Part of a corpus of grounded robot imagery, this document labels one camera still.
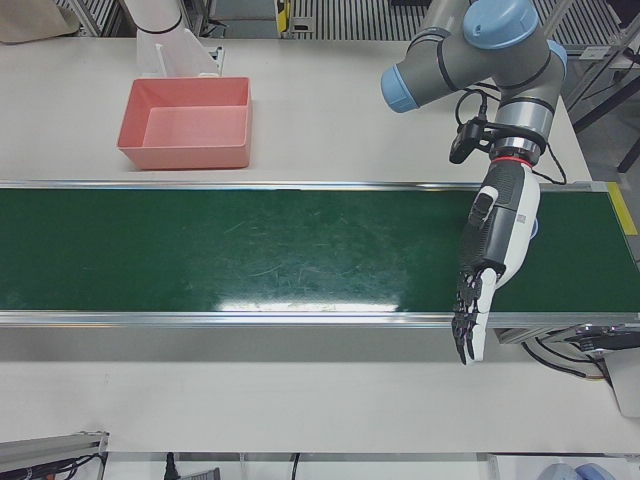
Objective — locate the black tripod stand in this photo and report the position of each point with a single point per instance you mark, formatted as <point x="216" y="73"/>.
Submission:
<point x="597" y="85"/>

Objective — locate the white cylindrical column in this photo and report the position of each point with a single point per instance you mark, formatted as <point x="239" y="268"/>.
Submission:
<point x="155" y="12"/>

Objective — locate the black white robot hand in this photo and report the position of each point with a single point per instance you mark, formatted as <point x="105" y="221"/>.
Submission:
<point x="505" y="235"/>

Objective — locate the white mounting bracket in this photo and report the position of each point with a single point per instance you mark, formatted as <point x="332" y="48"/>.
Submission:
<point x="180" y="55"/>

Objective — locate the pale blue rounded object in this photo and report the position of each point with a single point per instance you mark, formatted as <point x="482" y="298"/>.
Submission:
<point x="575" y="472"/>

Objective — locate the silver laptop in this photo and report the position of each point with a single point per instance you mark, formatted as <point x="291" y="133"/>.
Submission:
<point x="625" y="385"/>

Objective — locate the green conveyor belt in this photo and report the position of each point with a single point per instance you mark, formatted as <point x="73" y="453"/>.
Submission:
<point x="250" y="240"/>

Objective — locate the yellow black safety marker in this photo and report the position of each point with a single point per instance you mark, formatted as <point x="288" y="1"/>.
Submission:
<point x="283" y="15"/>

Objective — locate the pink plastic box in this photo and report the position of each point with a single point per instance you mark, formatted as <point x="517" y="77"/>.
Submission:
<point x="190" y="130"/>

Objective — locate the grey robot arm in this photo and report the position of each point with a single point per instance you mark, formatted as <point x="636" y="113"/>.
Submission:
<point x="480" y="65"/>

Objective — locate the aluminium profile beam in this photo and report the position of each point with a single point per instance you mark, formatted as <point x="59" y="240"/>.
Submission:
<point x="45" y="447"/>

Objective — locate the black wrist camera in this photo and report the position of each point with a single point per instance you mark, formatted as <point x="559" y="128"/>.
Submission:
<point x="462" y="142"/>

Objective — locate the black power plug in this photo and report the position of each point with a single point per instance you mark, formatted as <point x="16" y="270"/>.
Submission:
<point x="172" y="467"/>

